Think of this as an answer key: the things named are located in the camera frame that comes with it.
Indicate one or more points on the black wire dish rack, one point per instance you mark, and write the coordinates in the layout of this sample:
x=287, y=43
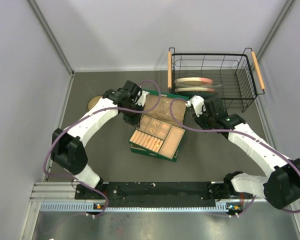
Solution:
x=236, y=76

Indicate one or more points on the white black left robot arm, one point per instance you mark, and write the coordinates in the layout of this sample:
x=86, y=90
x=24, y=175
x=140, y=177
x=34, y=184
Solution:
x=68, y=145

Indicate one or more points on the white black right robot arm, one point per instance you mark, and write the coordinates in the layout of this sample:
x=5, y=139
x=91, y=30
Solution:
x=280, y=185

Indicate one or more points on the grey slotted cable duct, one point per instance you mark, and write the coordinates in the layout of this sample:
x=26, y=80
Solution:
x=50, y=206

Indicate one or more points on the cream pink plate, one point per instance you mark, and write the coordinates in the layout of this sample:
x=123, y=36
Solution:
x=194, y=89
x=193, y=81

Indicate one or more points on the green jewelry box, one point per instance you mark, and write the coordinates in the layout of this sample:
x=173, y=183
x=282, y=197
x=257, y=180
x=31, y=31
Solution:
x=165, y=111

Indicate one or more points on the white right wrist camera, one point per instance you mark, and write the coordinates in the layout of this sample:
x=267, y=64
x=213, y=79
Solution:
x=198, y=104

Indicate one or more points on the green jewelry tray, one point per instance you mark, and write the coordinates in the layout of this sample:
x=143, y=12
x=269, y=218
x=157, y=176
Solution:
x=163, y=142

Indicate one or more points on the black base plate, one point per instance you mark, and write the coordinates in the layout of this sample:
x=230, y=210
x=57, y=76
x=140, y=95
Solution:
x=166, y=194

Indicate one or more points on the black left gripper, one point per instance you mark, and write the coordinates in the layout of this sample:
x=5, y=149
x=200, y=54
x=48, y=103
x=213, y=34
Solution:
x=130, y=118

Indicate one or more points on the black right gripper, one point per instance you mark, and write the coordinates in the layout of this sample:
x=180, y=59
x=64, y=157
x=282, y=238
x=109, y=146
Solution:
x=203, y=121

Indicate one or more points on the dark green plate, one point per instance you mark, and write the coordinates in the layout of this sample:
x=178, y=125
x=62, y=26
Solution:
x=202, y=94

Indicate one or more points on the tan ceramic bowl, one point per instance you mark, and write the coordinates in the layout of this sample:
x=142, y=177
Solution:
x=93, y=101

